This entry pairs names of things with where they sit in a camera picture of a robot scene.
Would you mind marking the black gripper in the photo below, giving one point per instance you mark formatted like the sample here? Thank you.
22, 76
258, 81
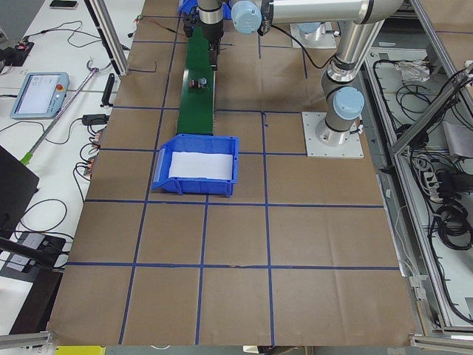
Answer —
211, 32

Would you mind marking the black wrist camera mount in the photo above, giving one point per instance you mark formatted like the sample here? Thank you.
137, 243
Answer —
189, 24

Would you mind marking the teach pendant tablet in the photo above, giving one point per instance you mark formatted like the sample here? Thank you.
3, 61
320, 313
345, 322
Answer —
41, 95

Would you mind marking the blue bin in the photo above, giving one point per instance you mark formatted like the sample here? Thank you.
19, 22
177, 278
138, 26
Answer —
185, 6
196, 143

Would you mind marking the blue bin left side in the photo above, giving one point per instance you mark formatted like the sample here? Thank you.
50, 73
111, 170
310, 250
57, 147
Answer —
196, 143

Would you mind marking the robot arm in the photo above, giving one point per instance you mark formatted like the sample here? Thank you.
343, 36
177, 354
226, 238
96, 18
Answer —
363, 18

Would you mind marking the green conveyor belt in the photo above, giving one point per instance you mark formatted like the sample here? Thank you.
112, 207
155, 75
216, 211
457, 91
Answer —
196, 115

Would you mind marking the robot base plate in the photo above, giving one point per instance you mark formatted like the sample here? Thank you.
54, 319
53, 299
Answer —
322, 142
316, 35

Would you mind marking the black power adapter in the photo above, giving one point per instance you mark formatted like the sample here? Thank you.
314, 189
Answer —
94, 119

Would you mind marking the blue bin right side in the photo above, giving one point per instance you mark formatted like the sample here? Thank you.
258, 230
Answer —
185, 6

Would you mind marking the white foam pad left bin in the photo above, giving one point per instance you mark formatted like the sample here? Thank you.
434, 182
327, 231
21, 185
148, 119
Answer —
201, 165

